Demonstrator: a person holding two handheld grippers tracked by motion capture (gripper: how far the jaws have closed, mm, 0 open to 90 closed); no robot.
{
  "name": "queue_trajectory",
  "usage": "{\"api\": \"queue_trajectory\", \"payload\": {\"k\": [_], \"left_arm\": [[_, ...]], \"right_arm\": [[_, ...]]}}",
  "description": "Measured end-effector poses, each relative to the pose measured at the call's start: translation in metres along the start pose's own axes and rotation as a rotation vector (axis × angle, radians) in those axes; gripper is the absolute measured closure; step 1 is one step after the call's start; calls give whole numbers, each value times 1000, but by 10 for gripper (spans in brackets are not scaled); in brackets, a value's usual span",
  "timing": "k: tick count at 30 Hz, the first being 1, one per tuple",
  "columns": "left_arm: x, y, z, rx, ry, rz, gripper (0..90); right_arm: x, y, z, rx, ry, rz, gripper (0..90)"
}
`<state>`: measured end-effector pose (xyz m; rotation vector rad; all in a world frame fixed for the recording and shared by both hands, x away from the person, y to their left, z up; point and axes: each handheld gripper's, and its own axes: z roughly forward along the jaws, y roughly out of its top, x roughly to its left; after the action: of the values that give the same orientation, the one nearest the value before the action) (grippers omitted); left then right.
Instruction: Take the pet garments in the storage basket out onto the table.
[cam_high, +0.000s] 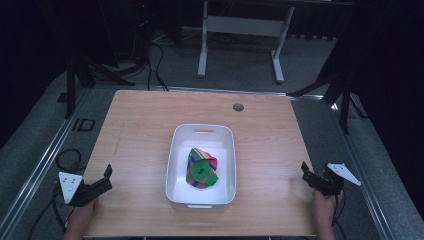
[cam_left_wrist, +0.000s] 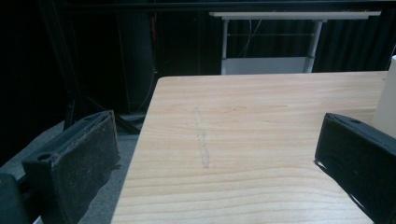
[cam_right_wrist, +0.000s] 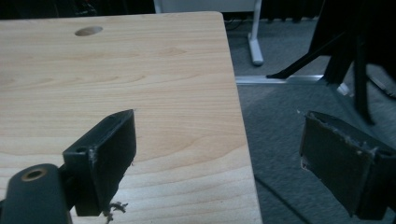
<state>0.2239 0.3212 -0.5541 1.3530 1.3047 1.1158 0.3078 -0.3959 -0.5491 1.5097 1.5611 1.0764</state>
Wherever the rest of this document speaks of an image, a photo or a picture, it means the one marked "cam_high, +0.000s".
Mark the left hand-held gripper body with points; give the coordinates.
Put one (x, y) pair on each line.
(70, 186)

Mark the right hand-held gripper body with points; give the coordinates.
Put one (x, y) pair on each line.
(333, 180)

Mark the colourful striped sock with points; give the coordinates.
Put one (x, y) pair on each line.
(200, 170)

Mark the white plastic bin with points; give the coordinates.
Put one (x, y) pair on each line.
(200, 196)

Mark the person's right hand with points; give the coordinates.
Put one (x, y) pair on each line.
(325, 206)

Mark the person's left hand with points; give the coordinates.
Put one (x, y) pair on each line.
(81, 215)

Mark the black metal stand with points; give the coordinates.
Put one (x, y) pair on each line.
(70, 86)
(345, 100)

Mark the metal floor rail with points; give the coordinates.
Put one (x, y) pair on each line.
(233, 90)
(36, 170)
(363, 173)

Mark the white metal desk frame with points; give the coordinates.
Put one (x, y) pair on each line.
(241, 26)

